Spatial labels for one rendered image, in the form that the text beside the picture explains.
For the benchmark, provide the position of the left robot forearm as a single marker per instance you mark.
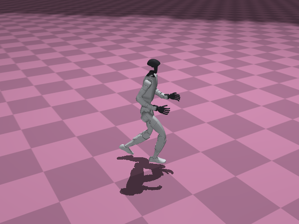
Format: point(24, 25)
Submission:
point(160, 94)

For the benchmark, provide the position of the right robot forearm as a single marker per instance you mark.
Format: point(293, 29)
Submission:
point(146, 104)

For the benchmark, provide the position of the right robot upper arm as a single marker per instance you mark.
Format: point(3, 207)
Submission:
point(147, 84)

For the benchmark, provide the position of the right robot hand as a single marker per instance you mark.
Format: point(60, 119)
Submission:
point(162, 110)

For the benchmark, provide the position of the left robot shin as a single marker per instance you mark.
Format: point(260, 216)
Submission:
point(136, 140)

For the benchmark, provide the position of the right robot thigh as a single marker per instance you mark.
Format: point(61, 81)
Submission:
point(154, 123)

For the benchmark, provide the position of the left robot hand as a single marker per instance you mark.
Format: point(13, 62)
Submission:
point(173, 96)

